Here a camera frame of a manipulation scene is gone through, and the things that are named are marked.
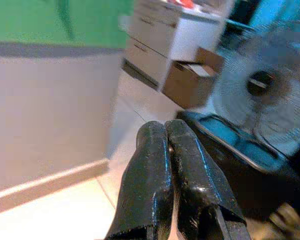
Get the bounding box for red item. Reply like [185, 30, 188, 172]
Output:
[167, 0, 197, 10]

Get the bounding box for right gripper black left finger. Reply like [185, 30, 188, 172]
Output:
[106, 120, 174, 240]

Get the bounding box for brown cardboard box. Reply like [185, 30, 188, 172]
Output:
[161, 47, 226, 110]

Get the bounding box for green board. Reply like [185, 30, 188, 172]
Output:
[0, 0, 135, 49]

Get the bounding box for round grey floor fan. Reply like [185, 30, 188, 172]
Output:
[213, 31, 300, 157]

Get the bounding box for white drawer cabinet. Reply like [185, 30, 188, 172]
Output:
[121, 0, 223, 91]

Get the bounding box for black case with blue lining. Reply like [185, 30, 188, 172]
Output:
[176, 110, 300, 211]

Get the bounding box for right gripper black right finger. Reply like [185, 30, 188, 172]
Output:
[165, 119, 252, 240]

